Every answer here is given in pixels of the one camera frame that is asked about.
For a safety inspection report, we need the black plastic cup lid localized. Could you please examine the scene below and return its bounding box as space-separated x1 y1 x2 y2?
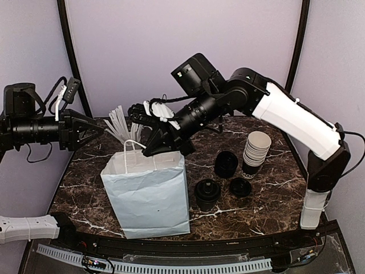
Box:
194 179 221 202

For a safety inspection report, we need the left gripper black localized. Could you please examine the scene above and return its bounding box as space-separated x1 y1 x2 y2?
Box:
13 107 105 150

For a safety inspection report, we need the white slotted cable duct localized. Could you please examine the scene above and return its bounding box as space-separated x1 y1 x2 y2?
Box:
36 244 273 273

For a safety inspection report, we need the stack of paper coffee cups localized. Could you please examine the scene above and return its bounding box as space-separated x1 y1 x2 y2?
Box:
242 131 271 179

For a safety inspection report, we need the black plastic lid on table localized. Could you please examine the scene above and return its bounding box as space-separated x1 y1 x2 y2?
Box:
229 178 252 198

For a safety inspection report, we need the light blue paper bag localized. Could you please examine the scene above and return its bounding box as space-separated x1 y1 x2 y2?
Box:
100 139 190 239

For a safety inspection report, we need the bundle of wrapped white straws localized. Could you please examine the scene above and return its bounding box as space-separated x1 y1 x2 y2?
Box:
104 105 143 144

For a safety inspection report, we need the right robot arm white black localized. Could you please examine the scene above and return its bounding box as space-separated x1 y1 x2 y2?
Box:
142 53 351 248

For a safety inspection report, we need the black front frame rail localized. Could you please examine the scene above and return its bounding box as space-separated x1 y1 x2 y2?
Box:
50 224 327 258

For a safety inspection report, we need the stack of black lids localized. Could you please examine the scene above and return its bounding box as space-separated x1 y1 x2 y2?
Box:
214 151 238 179

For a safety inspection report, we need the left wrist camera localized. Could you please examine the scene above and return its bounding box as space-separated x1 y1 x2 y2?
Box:
55 77 81 122

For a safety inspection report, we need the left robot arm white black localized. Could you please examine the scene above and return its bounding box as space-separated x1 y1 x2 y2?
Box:
1 83 104 249

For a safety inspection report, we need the black paper coffee cup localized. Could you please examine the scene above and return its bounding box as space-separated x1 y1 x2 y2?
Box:
196 199 217 212

